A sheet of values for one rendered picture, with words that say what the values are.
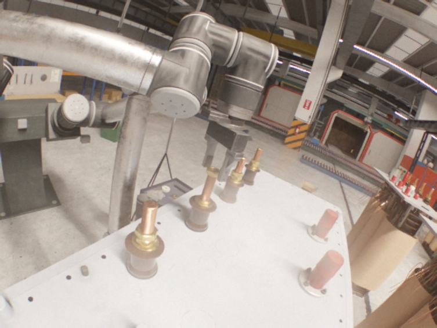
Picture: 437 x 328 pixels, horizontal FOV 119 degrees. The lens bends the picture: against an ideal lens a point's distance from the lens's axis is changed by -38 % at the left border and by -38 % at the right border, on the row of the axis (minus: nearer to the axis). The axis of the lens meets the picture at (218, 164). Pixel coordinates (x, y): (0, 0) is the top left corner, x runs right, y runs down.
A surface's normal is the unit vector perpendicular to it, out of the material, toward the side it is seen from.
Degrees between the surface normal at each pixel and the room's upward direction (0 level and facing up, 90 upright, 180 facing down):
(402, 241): 90
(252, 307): 0
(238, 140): 90
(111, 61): 93
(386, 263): 90
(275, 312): 0
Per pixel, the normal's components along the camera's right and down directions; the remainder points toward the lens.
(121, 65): 0.22, 0.58
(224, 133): -0.78, -0.02
